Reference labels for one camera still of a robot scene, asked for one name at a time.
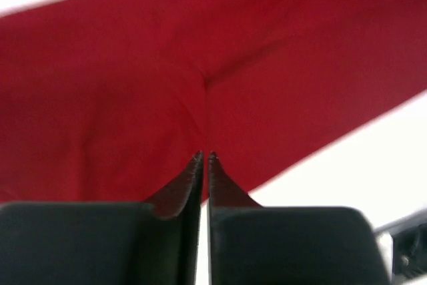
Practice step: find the red t shirt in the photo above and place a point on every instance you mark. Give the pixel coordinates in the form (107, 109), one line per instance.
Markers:
(109, 99)

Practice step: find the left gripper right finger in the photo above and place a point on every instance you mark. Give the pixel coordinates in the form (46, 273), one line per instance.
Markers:
(252, 244)

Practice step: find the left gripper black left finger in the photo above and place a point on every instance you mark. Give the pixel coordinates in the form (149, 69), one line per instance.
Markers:
(149, 242)

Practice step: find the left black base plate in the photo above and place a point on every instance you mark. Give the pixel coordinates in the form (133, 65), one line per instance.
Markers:
(408, 247)

